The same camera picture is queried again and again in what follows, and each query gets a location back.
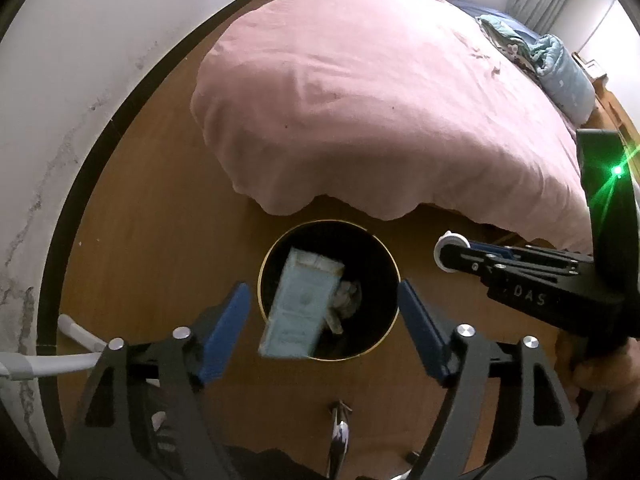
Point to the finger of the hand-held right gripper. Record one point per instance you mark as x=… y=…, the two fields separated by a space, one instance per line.
x=492 y=249
x=452 y=257

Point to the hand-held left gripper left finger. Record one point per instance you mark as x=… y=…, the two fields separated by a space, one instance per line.
x=227 y=330

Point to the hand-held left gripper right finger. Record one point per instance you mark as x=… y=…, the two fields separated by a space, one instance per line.
x=420 y=330

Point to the black trash bin gold rim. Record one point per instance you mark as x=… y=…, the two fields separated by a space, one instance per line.
x=372 y=270

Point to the light blue carton box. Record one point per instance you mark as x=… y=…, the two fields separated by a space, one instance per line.
x=300 y=305

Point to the person's right hand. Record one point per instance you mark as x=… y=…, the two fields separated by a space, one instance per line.
x=607 y=385

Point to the small silver metal object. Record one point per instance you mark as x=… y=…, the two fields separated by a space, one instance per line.
x=340 y=435

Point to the pink bed blanket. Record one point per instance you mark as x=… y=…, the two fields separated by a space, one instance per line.
x=375 y=110

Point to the white tube rack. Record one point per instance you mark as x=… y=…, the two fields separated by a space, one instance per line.
x=50 y=362

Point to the light blue quilt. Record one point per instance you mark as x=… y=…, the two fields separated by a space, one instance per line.
x=565 y=80

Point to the small white box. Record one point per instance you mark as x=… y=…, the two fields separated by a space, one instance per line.
x=590 y=66

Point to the patterned clothes pile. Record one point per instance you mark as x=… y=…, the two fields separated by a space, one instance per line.
x=505 y=40

